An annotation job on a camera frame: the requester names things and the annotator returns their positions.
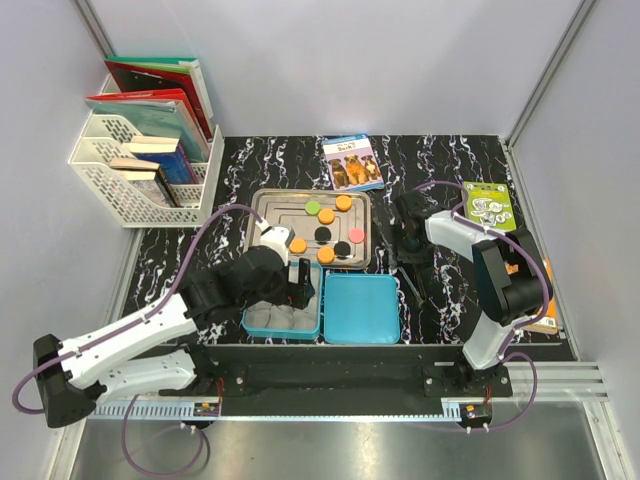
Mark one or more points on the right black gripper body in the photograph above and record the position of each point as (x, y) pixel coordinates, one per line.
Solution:
(407, 251)

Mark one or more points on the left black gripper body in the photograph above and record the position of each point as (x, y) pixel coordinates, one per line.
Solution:
(280, 290)

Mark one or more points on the orange cookie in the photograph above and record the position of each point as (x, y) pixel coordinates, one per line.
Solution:
(326, 216)
(326, 255)
(298, 246)
(343, 203)

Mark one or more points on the black cookie bottom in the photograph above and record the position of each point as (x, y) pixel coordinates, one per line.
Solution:
(342, 250)

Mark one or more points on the black cookie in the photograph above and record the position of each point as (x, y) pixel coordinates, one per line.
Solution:
(342, 250)
(322, 235)

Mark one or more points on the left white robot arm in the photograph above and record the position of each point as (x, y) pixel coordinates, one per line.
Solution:
(76, 375)

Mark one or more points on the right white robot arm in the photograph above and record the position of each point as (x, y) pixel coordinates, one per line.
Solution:
(511, 281)

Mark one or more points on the white paper cupcake liners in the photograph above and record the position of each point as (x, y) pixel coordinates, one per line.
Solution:
(268, 318)

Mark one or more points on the orange cookie bottom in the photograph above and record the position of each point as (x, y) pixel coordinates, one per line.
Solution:
(326, 255)

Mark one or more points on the blue cookie tin box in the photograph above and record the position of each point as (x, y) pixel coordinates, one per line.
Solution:
(291, 335)

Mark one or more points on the pink cookie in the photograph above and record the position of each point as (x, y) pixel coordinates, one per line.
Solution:
(357, 235)

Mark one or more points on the blue tin lid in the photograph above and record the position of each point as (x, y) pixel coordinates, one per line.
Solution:
(361, 309)

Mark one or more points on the steel baking tray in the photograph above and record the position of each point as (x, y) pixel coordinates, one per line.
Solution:
(287, 207)

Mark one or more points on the green cookie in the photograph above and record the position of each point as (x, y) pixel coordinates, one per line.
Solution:
(312, 207)

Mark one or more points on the green booklet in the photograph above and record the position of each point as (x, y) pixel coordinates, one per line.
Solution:
(489, 204)

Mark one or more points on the white file organizer rack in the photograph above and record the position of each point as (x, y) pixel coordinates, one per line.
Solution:
(102, 140)

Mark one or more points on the dog picture book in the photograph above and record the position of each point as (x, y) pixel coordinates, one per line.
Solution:
(352, 163)

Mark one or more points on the blue paperback books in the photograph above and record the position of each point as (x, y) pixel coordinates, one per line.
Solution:
(168, 153)

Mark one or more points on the dark paperback books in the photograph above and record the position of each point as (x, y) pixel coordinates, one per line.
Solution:
(149, 178)

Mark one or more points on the orange booklet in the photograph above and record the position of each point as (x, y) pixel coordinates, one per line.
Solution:
(549, 323)

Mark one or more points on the teal and red folders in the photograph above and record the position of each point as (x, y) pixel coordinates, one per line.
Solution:
(160, 118)

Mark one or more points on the green and red folders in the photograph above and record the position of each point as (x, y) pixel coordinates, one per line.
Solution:
(133, 74)

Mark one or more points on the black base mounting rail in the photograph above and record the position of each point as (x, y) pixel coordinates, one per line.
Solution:
(431, 370)

